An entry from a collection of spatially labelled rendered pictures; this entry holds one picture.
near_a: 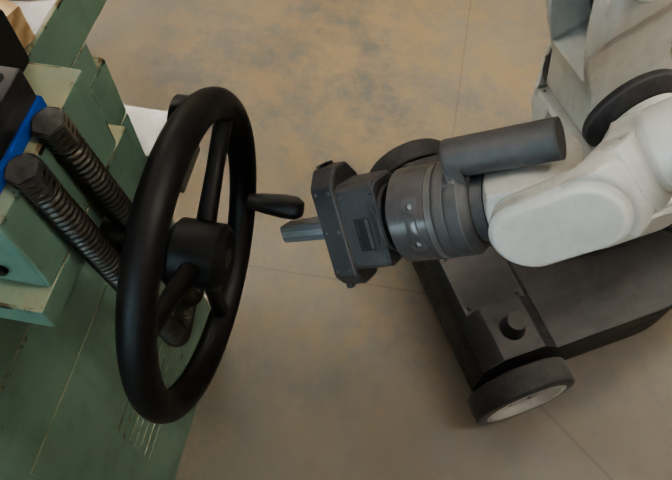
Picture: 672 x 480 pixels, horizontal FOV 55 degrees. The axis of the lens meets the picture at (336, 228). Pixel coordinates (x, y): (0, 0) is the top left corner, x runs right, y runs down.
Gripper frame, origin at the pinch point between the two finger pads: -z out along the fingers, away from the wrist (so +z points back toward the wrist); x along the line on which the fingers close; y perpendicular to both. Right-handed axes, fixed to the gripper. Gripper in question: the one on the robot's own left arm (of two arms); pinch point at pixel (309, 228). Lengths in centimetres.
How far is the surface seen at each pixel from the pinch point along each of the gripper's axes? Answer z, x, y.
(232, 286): -8.5, -3.8, 4.4
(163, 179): 4.5, 10.8, 21.7
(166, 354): -44, -21, -14
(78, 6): -15.1, 27.1, 5.3
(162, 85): -89, 23, -82
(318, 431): -37, -52, -37
